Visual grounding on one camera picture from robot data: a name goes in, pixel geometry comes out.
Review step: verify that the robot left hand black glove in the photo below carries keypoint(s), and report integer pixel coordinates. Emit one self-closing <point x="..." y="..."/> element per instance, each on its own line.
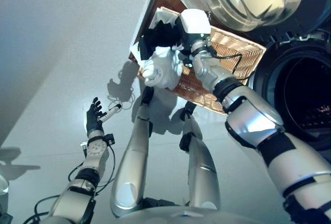
<point x="94" y="123"/>

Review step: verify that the robot right hand black glove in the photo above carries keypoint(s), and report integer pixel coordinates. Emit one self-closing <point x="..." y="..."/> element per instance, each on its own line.
<point x="195" y="24"/>

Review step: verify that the long black garment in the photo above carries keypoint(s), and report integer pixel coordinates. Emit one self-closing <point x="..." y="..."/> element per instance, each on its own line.
<point x="163" y="35"/>

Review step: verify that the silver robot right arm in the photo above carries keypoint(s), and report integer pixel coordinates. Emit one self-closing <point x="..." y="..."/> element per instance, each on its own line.
<point x="258" y="120"/>

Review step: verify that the round glass washing machine door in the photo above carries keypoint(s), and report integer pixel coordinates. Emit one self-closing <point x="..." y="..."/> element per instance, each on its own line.
<point x="245" y="1"/>

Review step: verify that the grey front-load washing machine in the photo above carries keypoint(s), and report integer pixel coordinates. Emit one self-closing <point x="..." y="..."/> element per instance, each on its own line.
<point x="297" y="92"/>

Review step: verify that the dark brown wooden stand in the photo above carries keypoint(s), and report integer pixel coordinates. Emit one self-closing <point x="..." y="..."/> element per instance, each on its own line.
<point x="165" y="4"/>

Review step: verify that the rectangular wicker laundry tray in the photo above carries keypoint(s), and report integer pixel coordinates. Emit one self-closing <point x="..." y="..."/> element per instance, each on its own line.
<point x="232" y="50"/>

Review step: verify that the silver robot left leg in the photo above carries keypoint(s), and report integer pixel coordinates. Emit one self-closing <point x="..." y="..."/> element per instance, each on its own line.
<point x="132" y="156"/>

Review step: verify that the silver robot leg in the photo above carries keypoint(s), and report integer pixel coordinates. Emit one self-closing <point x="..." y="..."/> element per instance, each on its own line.
<point x="132" y="156"/>
<point x="201" y="162"/>

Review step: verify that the light grey white hoodie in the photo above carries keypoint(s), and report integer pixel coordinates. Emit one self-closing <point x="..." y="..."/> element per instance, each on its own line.
<point x="163" y="66"/>

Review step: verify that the silver robot right leg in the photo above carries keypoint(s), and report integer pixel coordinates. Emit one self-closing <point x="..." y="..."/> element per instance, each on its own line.
<point x="201" y="162"/>

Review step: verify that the grey robot torso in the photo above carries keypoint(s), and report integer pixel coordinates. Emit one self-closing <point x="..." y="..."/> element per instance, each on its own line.
<point x="194" y="216"/>

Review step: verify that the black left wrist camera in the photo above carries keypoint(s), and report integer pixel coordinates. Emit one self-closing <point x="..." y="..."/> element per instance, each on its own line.
<point x="110" y="139"/>

